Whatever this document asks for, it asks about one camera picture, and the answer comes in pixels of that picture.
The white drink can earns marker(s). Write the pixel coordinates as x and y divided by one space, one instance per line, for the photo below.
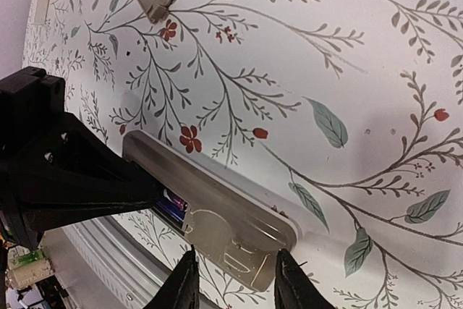
25 267

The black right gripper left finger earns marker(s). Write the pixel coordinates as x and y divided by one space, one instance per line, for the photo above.
181 288

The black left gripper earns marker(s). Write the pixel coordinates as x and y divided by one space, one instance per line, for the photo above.
50 159

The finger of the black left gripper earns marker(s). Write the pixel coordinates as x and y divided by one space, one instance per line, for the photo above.
42 214

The aluminium front rail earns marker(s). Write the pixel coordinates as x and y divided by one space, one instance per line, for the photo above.
131 274

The floral patterned table mat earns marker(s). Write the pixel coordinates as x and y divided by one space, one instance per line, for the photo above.
348 112

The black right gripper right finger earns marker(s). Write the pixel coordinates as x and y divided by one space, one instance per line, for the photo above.
292 288

